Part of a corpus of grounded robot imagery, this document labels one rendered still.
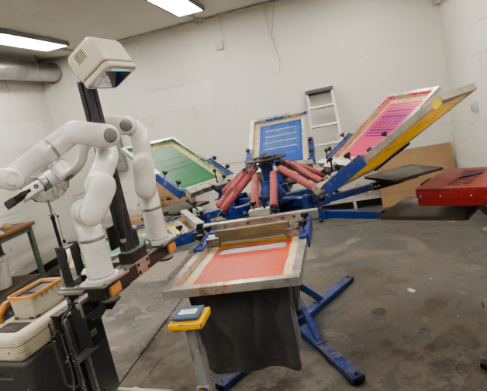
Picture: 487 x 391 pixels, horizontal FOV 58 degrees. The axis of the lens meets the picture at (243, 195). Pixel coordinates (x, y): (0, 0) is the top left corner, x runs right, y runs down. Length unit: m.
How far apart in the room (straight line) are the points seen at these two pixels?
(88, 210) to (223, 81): 5.06
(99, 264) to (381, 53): 5.26
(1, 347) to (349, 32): 5.43
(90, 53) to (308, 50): 4.83
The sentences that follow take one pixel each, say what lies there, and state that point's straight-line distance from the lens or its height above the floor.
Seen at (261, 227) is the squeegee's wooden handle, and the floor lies 1.05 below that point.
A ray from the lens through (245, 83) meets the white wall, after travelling 6.46.
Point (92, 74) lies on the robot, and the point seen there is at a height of 1.89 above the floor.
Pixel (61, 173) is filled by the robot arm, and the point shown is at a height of 1.55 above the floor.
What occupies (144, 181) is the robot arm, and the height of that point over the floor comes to 1.44.
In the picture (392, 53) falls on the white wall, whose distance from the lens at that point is 6.41.
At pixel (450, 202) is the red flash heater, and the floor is 1.03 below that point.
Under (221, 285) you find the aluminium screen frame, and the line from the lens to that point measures 1.83.
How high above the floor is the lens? 1.65
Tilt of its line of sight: 10 degrees down
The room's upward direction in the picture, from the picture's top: 11 degrees counter-clockwise
